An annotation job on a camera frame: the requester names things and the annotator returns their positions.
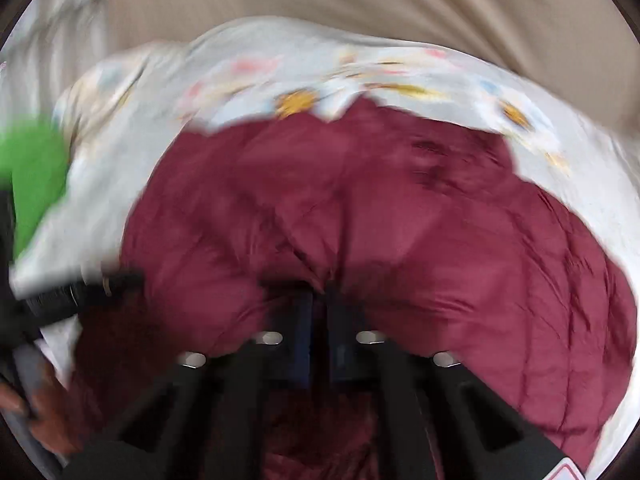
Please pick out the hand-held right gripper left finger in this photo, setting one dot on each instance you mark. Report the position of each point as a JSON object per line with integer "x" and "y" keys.
{"x": 301, "y": 340}

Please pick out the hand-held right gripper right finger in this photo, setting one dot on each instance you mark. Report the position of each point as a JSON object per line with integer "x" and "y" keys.
{"x": 339, "y": 345}

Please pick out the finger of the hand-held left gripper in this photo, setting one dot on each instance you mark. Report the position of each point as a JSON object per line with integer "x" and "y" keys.
{"x": 75, "y": 296}

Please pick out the maroon puffer jacket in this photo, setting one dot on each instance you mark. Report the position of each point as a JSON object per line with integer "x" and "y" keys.
{"x": 400, "y": 210}

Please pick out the person's left hand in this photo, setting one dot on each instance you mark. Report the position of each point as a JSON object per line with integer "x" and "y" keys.
{"x": 50, "y": 410}

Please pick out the green cloth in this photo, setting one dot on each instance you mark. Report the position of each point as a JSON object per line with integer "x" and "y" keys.
{"x": 35, "y": 185}

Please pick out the white crinkled cloth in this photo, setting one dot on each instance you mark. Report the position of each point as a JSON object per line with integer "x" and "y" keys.
{"x": 45, "y": 50}

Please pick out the white printed blanket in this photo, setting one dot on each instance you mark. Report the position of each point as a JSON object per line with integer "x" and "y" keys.
{"x": 250, "y": 85}

